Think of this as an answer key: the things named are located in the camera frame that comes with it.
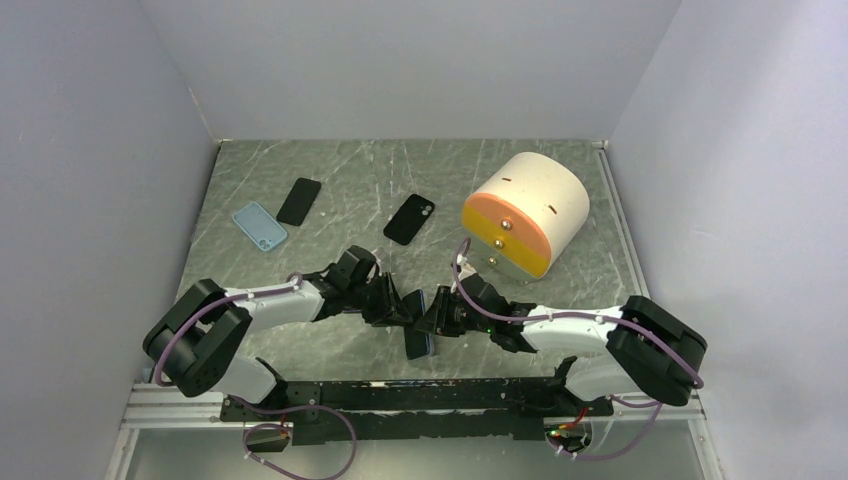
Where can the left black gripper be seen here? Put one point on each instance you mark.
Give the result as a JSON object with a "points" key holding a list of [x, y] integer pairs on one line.
{"points": [[390, 311]]}

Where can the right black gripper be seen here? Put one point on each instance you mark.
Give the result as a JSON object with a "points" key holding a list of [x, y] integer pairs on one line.
{"points": [[434, 321]]}

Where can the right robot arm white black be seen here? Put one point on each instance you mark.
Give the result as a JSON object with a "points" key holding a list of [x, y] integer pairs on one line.
{"points": [[635, 347]]}

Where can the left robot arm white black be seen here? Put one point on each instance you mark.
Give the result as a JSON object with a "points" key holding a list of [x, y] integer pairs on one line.
{"points": [[195, 345]]}

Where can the black phone face down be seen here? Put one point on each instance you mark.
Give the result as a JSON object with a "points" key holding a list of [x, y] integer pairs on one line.
{"points": [[298, 202]]}

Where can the light blue phone case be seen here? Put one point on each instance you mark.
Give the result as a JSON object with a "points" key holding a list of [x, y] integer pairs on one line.
{"points": [[260, 227]]}

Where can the white cylinder orange yellow face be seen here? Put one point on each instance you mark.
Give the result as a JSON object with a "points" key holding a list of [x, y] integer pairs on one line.
{"points": [[526, 214]]}

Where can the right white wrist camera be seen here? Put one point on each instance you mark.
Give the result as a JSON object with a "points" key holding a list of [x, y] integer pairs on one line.
{"points": [[463, 268]]}

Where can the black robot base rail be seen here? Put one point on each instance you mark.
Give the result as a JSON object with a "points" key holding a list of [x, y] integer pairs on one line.
{"points": [[520, 408]]}

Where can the aluminium frame rail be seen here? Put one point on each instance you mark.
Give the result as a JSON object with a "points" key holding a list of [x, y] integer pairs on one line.
{"points": [[150, 407]]}

